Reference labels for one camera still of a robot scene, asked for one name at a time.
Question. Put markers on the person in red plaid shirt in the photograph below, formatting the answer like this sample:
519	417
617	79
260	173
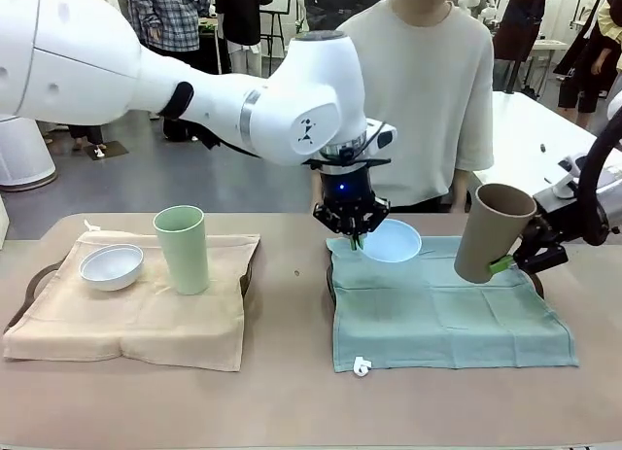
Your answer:
87	134

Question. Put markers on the person's left forearm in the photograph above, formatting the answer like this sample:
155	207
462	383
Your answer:
464	192

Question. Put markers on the person in yellow top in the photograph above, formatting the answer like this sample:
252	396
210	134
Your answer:
583	76

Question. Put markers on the large white table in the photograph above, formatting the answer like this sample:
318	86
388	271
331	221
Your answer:
525	124

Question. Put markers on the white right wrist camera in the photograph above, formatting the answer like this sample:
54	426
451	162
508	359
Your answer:
563	190

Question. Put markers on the white background work table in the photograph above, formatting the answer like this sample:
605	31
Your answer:
549	44

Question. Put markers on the person in blue plaid shirt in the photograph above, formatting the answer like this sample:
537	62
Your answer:
170	17

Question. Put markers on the light blue bowl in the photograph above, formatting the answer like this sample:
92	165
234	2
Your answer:
393	243

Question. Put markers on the white cylindrical pedestal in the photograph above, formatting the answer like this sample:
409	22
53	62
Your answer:
24	153

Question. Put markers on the white bowl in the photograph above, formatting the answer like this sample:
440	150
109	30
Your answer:
109	270

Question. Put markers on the person with dark backpack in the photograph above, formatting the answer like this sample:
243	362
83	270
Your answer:
335	8

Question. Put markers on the pale green plastic cup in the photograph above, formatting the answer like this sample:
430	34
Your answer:
182	255

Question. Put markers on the person in black top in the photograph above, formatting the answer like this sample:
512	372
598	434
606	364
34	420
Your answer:
243	12

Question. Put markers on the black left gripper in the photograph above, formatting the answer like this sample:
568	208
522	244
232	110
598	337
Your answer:
345	187

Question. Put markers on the dark brown serving tray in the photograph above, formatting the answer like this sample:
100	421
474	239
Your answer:
535	281
247	275

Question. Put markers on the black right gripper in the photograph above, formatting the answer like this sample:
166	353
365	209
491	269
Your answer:
554	229

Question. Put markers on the beige cloth mat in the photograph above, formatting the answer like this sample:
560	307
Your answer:
121	323

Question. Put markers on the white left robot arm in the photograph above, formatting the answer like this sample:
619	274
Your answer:
97	56

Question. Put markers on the teal cloth mat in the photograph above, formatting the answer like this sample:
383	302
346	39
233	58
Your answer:
437	319

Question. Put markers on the person in beige t-shirt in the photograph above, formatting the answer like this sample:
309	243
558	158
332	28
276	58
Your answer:
427	80

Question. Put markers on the dark flat floor plate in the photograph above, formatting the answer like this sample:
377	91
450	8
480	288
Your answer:
112	149

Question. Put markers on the person in dark red clothes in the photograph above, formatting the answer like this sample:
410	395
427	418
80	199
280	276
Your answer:
520	27

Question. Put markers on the brown plastic cup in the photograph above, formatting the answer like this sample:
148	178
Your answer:
486	236

